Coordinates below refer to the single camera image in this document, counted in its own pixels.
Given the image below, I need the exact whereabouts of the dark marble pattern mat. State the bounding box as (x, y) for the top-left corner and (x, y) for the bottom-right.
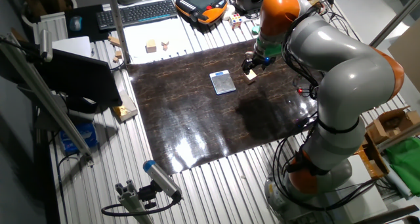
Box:
(126, 38), (326, 176)

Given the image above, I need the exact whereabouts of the orange taped cardboard box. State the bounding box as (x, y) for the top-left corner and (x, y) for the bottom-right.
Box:
(354, 131), (390, 181)

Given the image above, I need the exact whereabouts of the Rubik's cube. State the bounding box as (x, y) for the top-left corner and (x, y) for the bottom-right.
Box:
(229, 12), (243, 30)

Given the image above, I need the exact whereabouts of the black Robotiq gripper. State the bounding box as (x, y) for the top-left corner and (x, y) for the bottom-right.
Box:
(241, 51), (277, 74)

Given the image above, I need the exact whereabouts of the silver digital pocket scale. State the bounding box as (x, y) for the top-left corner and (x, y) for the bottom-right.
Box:
(209, 70), (237, 96)

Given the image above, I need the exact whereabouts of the green cloth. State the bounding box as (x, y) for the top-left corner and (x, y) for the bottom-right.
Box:
(384, 137), (420, 197)

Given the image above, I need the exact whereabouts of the white flat box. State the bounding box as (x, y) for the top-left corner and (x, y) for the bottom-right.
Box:
(323, 154), (389, 224)

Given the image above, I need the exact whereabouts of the blue tissue pack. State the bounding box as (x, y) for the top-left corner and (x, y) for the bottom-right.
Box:
(59, 122), (98, 154)

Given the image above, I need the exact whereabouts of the silver camera with blue cap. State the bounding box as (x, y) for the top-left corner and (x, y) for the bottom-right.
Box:
(142, 160), (183, 201)

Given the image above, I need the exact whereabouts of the black camera cable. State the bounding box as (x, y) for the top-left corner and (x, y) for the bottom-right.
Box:
(100, 197), (183, 217)

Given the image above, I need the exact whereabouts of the open brown cardboard box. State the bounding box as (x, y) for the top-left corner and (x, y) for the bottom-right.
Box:
(365, 105), (420, 145)

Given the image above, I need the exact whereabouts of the slanted aluminium stand pole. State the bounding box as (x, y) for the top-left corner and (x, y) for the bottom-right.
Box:
(369, 0), (420, 49)

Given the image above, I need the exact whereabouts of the long slanted aluminium beam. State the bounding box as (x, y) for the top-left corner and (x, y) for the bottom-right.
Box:
(0, 33), (95, 166)

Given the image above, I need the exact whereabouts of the black computer keyboard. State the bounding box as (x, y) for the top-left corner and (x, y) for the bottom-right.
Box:
(95, 0), (179, 31)

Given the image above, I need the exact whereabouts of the black mouse pad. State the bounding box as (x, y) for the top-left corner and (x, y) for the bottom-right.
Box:
(64, 3), (111, 43)

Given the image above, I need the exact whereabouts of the white paper stack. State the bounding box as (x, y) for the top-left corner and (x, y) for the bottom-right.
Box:
(51, 35), (93, 58)

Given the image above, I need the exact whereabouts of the white paper sheet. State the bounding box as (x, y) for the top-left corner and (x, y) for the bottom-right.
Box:
(123, 15), (194, 64)

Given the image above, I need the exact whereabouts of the black camera clamp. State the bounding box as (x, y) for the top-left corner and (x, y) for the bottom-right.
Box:
(137, 181), (160, 210)

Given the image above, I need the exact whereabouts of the short aluminium extrusion stub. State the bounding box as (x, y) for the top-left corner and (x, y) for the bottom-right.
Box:
(114, 179), (155, 224)

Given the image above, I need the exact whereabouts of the grey computer mouse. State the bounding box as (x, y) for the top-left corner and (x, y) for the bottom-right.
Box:
(68, 15), (83, 32)

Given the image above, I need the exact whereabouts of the small cardboard box gold content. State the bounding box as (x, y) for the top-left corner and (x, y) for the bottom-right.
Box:
(112, 89), (139, 123)

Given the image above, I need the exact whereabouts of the silver cylindrical camera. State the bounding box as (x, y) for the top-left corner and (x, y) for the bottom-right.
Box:
(38, 28), (54, 63)

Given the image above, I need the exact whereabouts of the small wooden block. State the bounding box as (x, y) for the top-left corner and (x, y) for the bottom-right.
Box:
(243, 69), (258, 85)

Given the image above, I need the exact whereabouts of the white ball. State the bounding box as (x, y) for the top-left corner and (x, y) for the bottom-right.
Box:
(222, 4), (236, 21)

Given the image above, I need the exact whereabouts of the orange black teach pendant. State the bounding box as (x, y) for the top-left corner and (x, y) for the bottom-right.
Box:
(175, 0), (229, 26)

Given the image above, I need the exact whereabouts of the upright aluminium post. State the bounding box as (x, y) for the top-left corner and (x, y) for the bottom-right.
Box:
(108, 0), (131, 64)

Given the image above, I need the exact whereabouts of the beige cardboard sheet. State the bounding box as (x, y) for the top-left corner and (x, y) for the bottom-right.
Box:
(387, 18), (420, 93)

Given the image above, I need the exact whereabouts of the black laptop screen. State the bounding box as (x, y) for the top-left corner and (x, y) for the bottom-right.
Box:
(32, 48), (123, 108)

